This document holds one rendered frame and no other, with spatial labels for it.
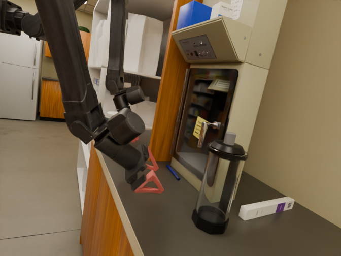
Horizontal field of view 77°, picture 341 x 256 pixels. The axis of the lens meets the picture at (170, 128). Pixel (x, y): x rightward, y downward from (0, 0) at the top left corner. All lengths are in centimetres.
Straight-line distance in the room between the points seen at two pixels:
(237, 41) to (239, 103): 18
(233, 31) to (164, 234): 57
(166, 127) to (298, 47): 69
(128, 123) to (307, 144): 78
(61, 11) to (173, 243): 54
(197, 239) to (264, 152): 68
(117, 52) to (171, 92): 28
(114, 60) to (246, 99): 53
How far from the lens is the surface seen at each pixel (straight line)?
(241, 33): 70
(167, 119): 100
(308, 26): 117
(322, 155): 102
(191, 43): 84
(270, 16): 79
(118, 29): 94
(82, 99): 49
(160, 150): 103
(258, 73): 75
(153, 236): 58
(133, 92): 89
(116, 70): 91
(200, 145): 72
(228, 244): 63
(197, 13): 85
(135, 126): 48
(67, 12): 48
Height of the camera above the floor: 130
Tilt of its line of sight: 11 degrees down
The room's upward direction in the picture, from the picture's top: 11 degrees clockwise
